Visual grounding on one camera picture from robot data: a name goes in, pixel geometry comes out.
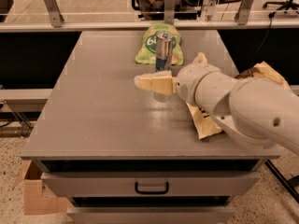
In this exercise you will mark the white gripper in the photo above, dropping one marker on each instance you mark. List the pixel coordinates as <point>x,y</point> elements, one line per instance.
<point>189,80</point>

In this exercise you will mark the redbull can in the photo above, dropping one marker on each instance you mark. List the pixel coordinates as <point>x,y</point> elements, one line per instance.
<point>164,46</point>

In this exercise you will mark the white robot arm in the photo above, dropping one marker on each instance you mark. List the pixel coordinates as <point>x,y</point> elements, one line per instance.
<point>253,111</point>

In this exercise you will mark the green rice chip bag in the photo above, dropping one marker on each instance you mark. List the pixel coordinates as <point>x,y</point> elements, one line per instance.
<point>146,54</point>

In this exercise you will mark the brown sea salt chip bag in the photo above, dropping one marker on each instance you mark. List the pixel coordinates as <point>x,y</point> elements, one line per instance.
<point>206,126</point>

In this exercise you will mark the clear plastic water bottle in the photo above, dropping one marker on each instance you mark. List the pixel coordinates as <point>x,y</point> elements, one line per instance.
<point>207,10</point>

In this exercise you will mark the seated person in background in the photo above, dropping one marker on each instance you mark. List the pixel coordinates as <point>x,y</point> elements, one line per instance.
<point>153,10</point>

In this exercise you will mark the grey drawer cabinet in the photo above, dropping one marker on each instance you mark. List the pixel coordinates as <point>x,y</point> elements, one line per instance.
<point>97,120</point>

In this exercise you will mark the lower grey drawer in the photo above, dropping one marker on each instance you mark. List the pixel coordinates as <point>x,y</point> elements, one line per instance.
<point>151,215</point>

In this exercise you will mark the cardboard box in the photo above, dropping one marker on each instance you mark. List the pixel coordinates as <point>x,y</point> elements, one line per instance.
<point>38,197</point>

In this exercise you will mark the upper drawer with black handle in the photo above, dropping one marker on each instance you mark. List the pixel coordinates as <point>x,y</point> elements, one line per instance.
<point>150,184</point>

